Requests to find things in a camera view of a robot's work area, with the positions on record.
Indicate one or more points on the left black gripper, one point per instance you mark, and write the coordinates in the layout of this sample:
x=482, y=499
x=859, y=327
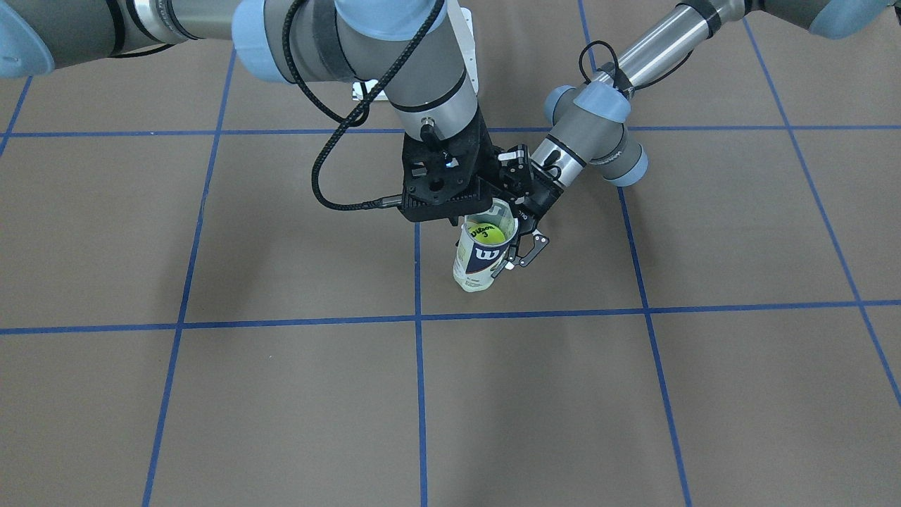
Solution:
x=543, y=191

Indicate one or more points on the clear tennis ball can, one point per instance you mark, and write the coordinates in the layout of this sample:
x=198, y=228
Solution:
x=474, y=261

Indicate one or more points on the yellow Wilson tennis ball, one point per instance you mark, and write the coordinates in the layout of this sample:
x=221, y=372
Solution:
x=486, y=234

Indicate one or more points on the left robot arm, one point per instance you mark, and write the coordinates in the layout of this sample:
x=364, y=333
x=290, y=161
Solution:
x=588, y=122

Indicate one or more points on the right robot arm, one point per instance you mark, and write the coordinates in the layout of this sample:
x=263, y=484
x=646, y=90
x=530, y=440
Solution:
x=340, y=54

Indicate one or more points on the brown paper table cover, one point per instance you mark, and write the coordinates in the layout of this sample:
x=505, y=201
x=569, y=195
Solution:
x=183, y=324

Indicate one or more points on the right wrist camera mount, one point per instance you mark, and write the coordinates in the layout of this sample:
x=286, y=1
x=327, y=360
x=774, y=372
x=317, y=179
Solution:
x=431, y=177

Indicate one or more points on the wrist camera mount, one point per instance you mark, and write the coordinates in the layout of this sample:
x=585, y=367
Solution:
x=431, y=177
x=515, y=171

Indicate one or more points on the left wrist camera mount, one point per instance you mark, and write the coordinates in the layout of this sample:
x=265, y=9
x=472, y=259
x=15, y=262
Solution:
x=515, y=171

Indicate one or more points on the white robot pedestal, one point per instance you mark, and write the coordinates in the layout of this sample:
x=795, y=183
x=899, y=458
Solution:
x=373, y=34

